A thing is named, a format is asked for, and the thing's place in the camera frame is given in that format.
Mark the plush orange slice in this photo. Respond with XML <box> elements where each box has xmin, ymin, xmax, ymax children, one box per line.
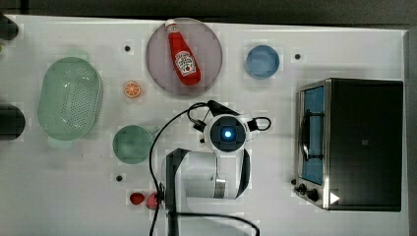
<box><xmin>124</xmin><ymin>81</ymin><xmax>142</xmax><ymax>98</ymax></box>

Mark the green mug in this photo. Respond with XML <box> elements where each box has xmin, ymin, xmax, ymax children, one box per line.
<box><xmin>112</xmin><ymin>125</ymin><xmax>159</xmax><ymax>164</ymax></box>

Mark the green perforated colander basket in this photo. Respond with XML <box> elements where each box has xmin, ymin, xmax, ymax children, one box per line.
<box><xmin>37</xmin><ymin>57</ymin><xmax>102</xmax><ymax>142</ymax></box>

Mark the pink plush strawberry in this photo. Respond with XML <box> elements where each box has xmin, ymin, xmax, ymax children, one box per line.
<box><xmin>146</xmin><ymin>192</ymin><xmax>158</xmax><ymax>210</ymax></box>

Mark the black silver toaster oven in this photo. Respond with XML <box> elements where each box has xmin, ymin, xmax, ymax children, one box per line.
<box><xmin>291</xmin><ymin>78</ymin><xmax>403</xmax><ymax>211</ymax></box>

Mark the plush red ketchup bottle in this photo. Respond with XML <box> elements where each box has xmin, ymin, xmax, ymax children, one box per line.
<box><xmin>165</xmin><ymin>19</ymin><xmax>202</xmax><ymax>87</ymax></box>

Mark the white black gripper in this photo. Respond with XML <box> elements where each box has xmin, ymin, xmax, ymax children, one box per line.
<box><xmin>188</xmin><ymin>100</ymin><xmax>263</xmax><ymax>153</ymax></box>

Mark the black round object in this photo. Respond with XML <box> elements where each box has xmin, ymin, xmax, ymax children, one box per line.
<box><xmin>0</xmin><ymin>104</ymin><xmax>26</xmax><ymax>141</ymax></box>

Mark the blue bowl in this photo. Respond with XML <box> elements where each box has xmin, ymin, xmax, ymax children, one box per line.
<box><xmin>246</xmin><ymin>45</ymin><xmax>280</xmax><ymax>80</ymax></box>

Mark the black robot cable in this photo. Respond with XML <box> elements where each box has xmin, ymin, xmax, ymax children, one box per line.
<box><xmin>149</xmin><ymin>101</ymin><xmax>262</xmax><ymax>236</ymax></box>

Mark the red plush strawberry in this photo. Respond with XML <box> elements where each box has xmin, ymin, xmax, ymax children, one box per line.
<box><xmin>130</xmin><ymin>193</ymin><xmax>145</xmax><ymax>206</ymax></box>

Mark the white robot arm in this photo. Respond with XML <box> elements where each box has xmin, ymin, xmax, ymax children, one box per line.
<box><xmin>162</xmin><ymin>100</ymin><xmax>260</xmax><ymax>236</ymax></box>

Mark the grey round plate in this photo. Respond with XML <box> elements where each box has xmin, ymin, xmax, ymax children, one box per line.
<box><xmin>146</xmin><ymin>18</ymin><xmax>222</xmax><ymax>96</ymax></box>

